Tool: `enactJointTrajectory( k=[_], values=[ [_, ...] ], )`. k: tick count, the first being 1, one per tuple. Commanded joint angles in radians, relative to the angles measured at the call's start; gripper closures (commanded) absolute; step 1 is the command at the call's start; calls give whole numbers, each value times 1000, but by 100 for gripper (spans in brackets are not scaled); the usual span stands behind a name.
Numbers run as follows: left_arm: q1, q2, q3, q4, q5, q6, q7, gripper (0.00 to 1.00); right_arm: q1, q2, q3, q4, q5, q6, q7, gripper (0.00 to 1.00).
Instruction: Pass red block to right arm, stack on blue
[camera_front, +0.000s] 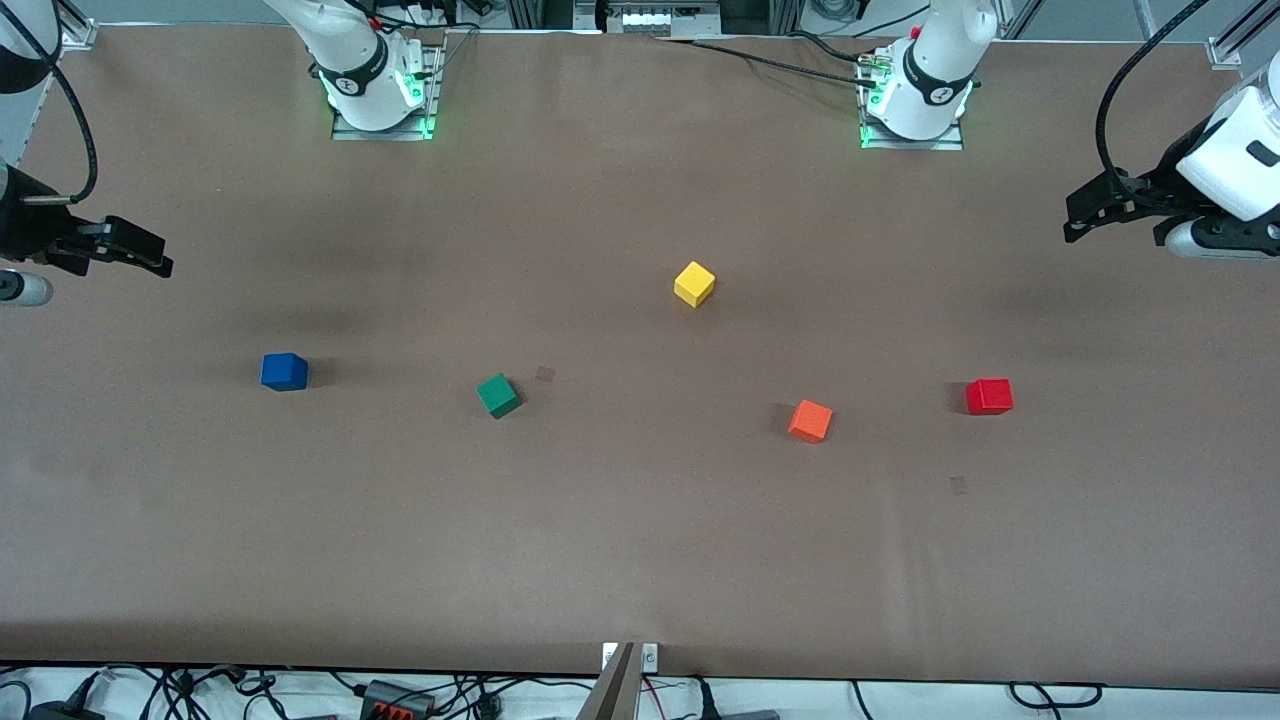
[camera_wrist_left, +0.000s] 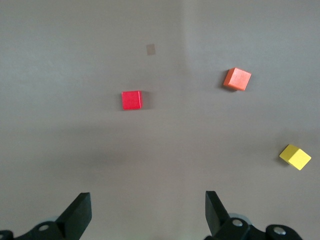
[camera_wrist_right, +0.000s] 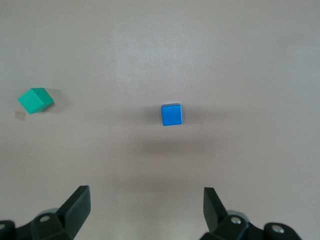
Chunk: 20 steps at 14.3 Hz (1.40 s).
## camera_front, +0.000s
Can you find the grey connector box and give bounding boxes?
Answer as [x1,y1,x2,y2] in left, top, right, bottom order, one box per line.
[597,0,723,39]

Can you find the blue cube block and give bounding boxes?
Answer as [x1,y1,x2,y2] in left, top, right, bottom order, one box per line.
[261,352,309,392]

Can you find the thin black table cable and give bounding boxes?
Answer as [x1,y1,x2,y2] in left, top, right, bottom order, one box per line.
[785,30,871,66]

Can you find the thick black table cable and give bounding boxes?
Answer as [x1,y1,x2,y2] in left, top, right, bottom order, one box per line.
[650,36,883,89]

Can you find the looped black floor cable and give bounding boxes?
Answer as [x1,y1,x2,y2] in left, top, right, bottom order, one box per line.
[1008,682,1105,711]

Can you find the yellow cube block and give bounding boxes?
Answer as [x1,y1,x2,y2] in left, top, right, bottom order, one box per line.
[673,261,717,308]

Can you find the green cube block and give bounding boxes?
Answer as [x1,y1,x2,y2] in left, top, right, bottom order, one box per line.
[476,373,522,419]

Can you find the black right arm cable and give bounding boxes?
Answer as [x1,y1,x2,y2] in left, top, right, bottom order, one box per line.
[0,0,101,206]

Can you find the black box orange connectors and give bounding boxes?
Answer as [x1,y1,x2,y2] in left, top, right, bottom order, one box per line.
[358,679,438,720]

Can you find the orange cube block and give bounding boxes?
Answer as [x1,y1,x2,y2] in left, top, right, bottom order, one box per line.
[787,399,834,444]

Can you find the brown wooden slat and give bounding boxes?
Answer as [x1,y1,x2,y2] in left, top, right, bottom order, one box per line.
[577,642,642,720]

